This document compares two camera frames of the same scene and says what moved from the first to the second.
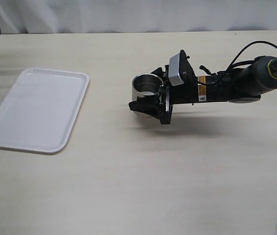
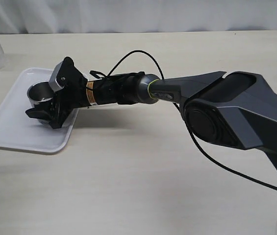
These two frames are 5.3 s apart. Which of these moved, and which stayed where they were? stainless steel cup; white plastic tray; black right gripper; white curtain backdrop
Moved: black right gripper; stainless steel cup
Stayed: white plastic tray; white curtain backdrop
